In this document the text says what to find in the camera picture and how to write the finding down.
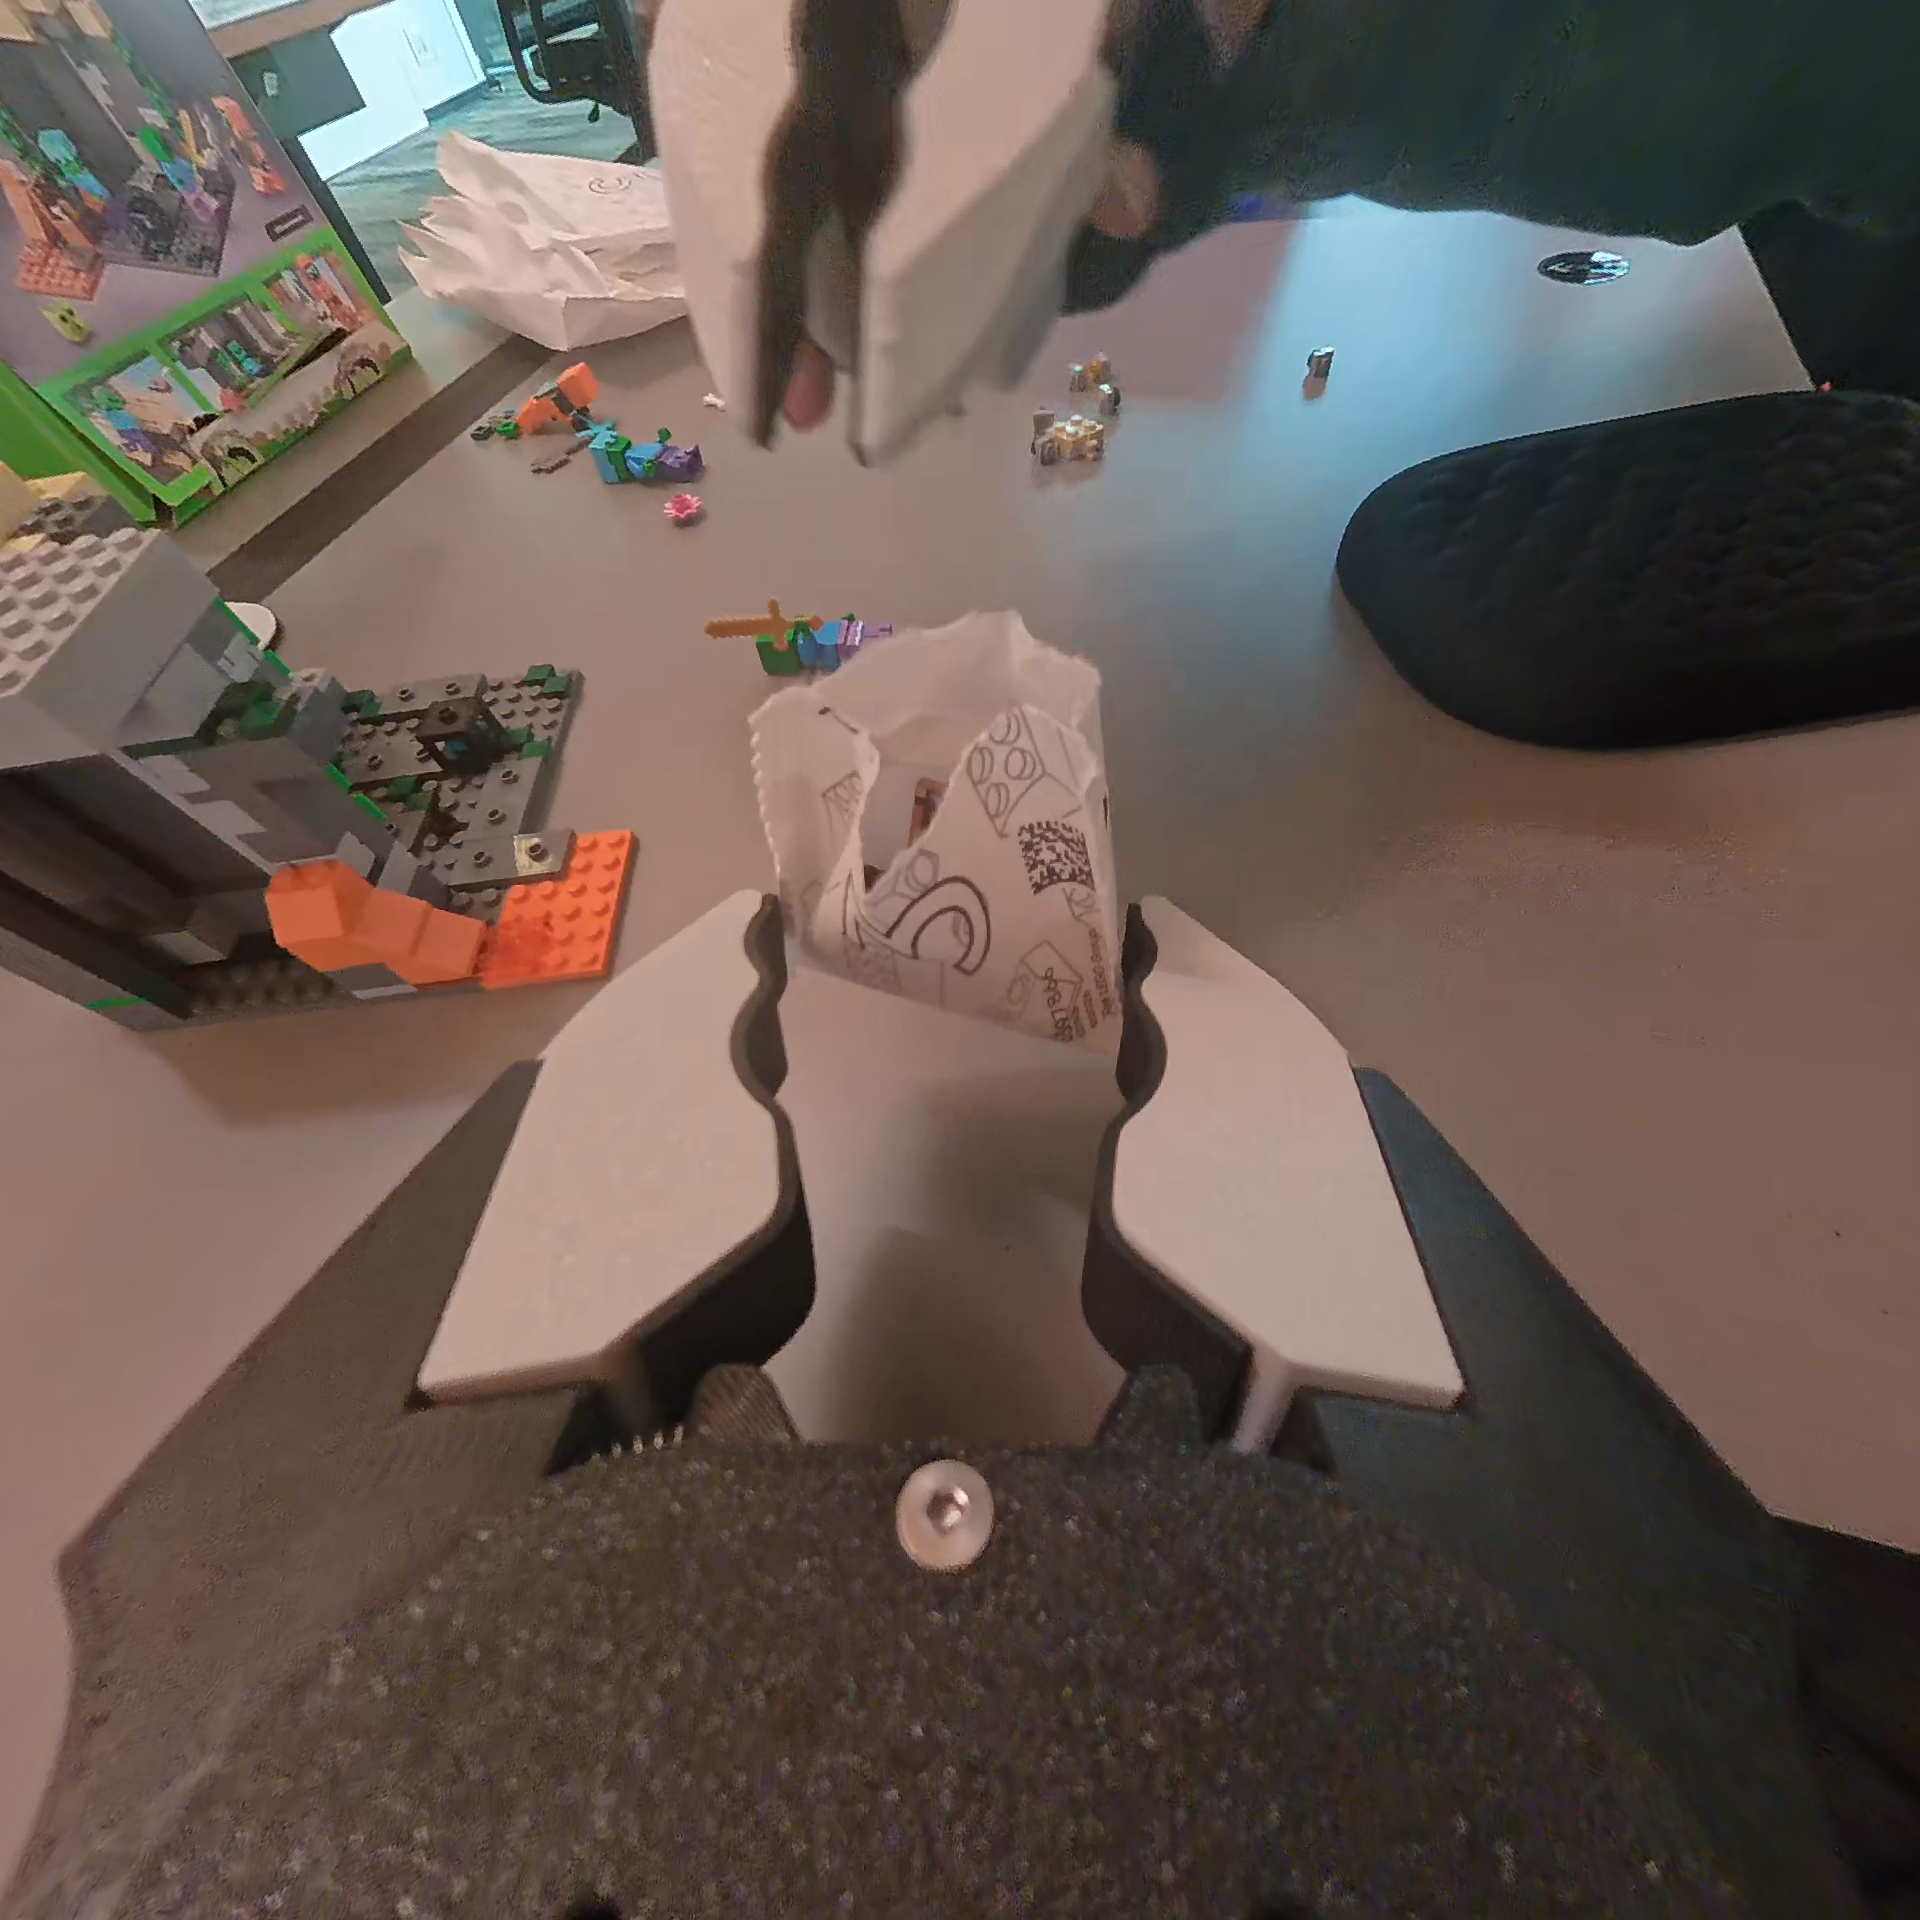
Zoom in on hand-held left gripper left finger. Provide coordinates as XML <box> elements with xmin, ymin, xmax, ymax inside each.
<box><xmin>417</xmin><ymin>886</ymin><xmax>819</xmax><ymax>1403</ymax></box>

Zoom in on grey toy brick building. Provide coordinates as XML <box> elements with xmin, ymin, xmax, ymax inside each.
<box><xmin>0</xmin><ymin>496</ymin><xmax>640</xmax><ymax>1032</ymax></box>

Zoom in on wooden table black legs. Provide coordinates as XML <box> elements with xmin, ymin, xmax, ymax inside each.
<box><xmin>225</xmin><ymin>0</ymin><xmax>396</xmax><ymax>109</ymax></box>

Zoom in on grey desk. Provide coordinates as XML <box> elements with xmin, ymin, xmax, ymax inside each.
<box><xmin>0</xmin><ymin>195</ymin><xmax>1920</xmax><ymax>1920</ymax></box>

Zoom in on zombie toy figure teal helmet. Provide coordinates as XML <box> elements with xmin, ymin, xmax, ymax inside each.
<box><xmin>586</xmin><ymin>423</ymin><xmax>709</xmax><ymax>487</ymax></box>

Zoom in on zombie toy figure gold sword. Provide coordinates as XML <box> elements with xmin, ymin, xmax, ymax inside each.
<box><xmin>709</xmin><ymin>599</ymin><xmax>899</xmax><ymax>679</ymax></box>

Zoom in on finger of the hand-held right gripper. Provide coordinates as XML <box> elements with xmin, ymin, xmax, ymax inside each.
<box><xmin>648</xmin><ymin>0</ymin><xmax>866</xmax><ymax>453</ymax></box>
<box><xmin>852</xmin><ymin>0</ymin><xmax>1125</xmax><ymax>465</ymax></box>

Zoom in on green toy box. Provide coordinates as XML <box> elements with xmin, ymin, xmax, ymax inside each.
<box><xmin>0</xmin><ymin>0</ymin><xmax>417</xmax><ymax>531</ymax></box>

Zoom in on orange block toy creature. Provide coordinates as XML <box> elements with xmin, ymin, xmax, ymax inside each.
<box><xmin>471</xmin><ymin>363</ymin><xmax>603</xmax><ymax>445</ymax></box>

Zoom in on black rounded object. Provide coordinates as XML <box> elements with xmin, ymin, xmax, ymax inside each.
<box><xmin>1740</xmin><ymin>195</ymin><xmax>1920</xmax><ymax>400</ymax></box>

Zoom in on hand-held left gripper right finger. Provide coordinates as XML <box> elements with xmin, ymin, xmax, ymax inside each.
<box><xmin>1083</xmin><ymin>895</ymin><xmax>1466</xmax><ymax>1451</ymax></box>

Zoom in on black office chair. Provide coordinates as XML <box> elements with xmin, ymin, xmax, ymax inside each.
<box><xmin>511</xmin><ymin>0</ymin><xmax>650</xmax><ymax>126</ymax></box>

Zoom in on person's right forearm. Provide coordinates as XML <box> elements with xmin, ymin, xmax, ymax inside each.
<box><xmin>1201</xmin><ymin>0</ymin><xmax>1920</xmax><ymax>252</ymax></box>

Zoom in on pile of white paper bags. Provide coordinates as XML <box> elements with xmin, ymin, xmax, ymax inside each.
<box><xmin>399</xmin><ymin>133</ymin><xmax>695</xmax><ymax>351</ymax></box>

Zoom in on small white printed bag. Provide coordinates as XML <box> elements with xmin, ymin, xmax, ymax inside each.
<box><xmin>751</xmin><ymin>611</ymin><xmax>1127</xmax><ymax>1059</ymax></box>

